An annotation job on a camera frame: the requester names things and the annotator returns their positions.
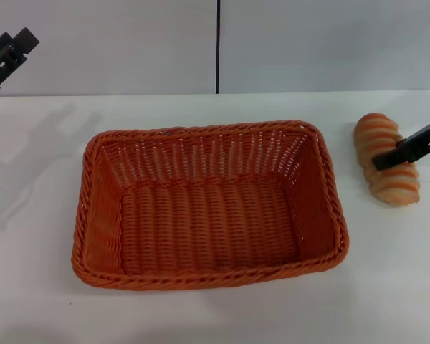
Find striped orange and cream bread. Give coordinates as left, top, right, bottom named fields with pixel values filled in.
left=353, top=113, right=421, bottom=207

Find orange woven plastic basket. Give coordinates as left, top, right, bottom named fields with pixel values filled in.
left=70, top=120, right=351, bottom=290

